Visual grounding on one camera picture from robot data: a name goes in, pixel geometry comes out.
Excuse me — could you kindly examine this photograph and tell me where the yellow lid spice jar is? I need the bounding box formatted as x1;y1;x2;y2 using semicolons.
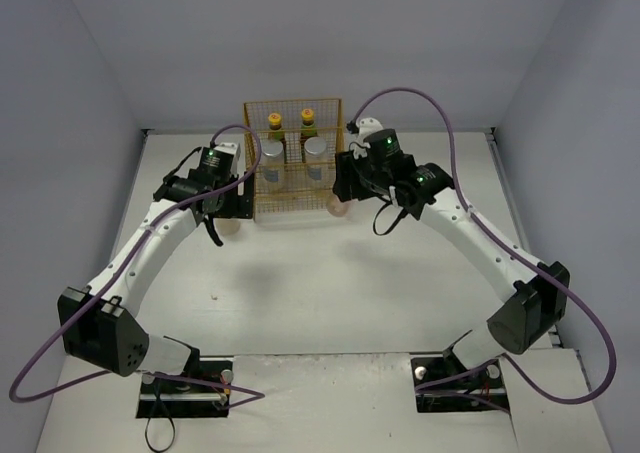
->
215;218;241;237

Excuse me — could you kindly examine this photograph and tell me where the pink lid spice jar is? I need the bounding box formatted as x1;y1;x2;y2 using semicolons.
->
326;195;352;218

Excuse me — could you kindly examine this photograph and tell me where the white shaker blue label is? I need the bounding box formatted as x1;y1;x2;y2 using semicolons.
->
304;136;329;189

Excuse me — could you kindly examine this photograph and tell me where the yellow cap sauce bottle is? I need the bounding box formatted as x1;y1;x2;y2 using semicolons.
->
268;112;288;163
300;108;318;162

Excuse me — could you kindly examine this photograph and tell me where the silver lid white shaker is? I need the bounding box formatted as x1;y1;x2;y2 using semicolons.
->
261;140;285;193

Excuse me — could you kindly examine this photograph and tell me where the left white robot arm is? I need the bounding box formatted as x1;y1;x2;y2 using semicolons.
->
57;142;247;393

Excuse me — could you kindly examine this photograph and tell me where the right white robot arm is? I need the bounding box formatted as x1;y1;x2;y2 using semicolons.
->
333;118;570;385

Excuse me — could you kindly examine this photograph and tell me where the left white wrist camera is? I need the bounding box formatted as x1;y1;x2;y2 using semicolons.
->
213;142;241;176

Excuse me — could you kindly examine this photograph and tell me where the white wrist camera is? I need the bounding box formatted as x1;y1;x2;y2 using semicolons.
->
346;117;384;143
213;142;241;176

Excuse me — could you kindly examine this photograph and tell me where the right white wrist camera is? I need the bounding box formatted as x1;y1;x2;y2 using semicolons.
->
346;117;384;143

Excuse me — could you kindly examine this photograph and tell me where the yellow wire rack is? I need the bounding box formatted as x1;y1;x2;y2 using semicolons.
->
243;98;345;219

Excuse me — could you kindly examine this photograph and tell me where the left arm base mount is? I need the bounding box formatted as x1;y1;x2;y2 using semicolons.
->
136;357;234;419

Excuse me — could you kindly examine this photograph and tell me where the black loop cable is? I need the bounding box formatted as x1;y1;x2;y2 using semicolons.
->
143;392;176;448

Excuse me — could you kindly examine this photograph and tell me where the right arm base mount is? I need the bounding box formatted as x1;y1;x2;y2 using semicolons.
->
410;355;510;414

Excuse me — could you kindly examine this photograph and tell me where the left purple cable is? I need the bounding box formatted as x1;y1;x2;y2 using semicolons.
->
8;125;266;404

